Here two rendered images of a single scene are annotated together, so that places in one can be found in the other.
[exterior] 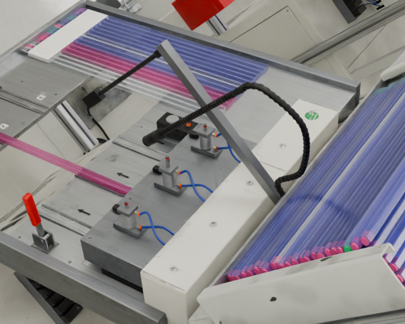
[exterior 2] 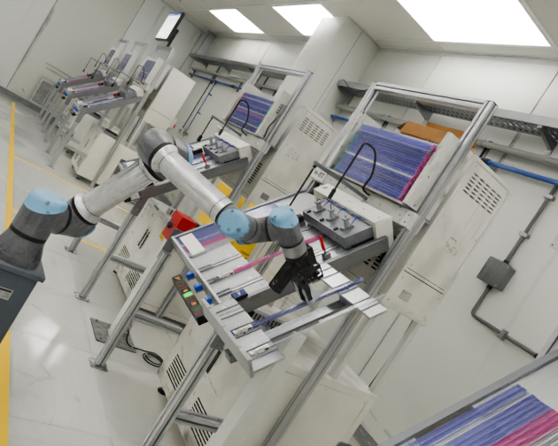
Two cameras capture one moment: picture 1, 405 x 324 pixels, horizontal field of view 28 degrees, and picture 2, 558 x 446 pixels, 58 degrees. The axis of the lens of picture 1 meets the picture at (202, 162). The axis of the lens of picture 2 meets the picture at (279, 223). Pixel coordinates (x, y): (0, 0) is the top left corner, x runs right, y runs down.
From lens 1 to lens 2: 1.76 m
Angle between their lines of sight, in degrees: 49
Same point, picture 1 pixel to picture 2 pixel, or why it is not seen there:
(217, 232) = (368, 208)
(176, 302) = (389, 224)
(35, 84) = (217, 256)
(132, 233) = (351, 226)
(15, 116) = (235, 263)
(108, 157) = not seen: hidden behind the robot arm
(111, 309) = (369, 251)
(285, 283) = (431, 166)
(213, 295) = (411, 195)
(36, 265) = (336, 262)
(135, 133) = not seen: hidden behind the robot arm
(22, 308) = not seen: hidden behind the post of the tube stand
